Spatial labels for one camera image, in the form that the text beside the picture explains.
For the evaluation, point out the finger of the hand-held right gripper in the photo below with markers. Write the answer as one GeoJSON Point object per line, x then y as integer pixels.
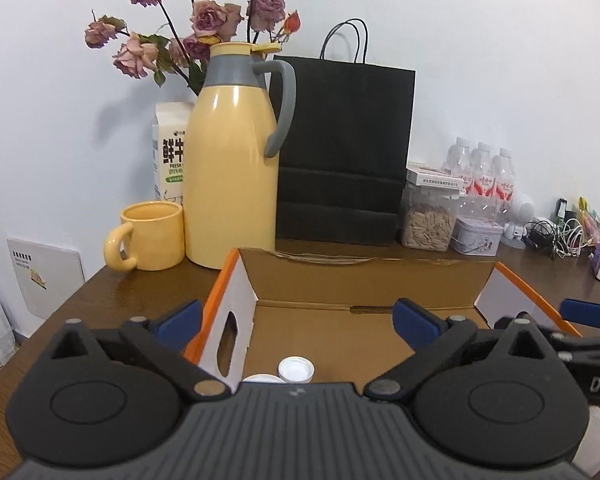
{"type": "Point", "coordinates": [580, 345]}
{"type": "Point", "coordinates": [585, 312]}

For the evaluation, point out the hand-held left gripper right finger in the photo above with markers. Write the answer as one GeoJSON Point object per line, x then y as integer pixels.
{"type": "Point", "coordinates": [420, 322]}

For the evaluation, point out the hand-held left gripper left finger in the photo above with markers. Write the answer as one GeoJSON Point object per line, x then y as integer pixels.
{"type": "Point", "coordinates": [180, 325]}

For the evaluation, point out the orange-edged cardboard box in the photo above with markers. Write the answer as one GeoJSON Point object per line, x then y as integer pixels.
{"type": "Point", "coordinates": [330, 280]}

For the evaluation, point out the yellow mug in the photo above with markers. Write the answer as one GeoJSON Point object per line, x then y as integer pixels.
{"type": "Point", "coordinates": [155, 240]}

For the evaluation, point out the colourful snack packets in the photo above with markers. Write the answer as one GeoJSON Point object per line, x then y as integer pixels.
{"type": "Point", "coordinates": [592, 217]}

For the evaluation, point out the clear jar of seeds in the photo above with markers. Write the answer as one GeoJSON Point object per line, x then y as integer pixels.
{"type": "Point", "coordinates": [427, 225]}

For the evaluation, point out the white printed tin box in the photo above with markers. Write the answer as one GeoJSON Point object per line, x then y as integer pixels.
{"type": "Point", "coordinates": [477, 240]}

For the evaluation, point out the small black bottle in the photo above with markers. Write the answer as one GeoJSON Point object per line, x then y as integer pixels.
{"type": "Point", "coordinates": [561, 210]}

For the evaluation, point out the white robot figure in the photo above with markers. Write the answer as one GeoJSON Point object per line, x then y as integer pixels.
{"type": "Point", "coordinates": [522, 210]}

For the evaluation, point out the small white and red box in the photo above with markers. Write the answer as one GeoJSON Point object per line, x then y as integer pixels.
{"type": "Point", "coordinates": [432, 176]}

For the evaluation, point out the clear water bottle red label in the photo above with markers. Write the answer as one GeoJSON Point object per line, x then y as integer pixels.
{"type": "Point", "coordinates": [481, 175]}
{"type": "Point", "coordinates": [504, 180]}
{"type": "Point", "coordinates": [457, 160]}

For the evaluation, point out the yellow thermos jug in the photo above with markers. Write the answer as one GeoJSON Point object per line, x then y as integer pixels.
{"type": "Point", "coordinates": [230, 170]}

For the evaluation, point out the white milk carton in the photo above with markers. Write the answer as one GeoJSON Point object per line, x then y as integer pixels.
{"type": "Point", "coordinates": [170, 130]}

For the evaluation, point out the black paper bag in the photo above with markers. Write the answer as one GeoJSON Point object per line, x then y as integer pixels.
{"type": "Point", "coordinates": [340, 135]}

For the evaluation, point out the dried pink rose bouquet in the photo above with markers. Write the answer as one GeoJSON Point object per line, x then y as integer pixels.
{"type": "Point", "coordinates": [210, 15]}

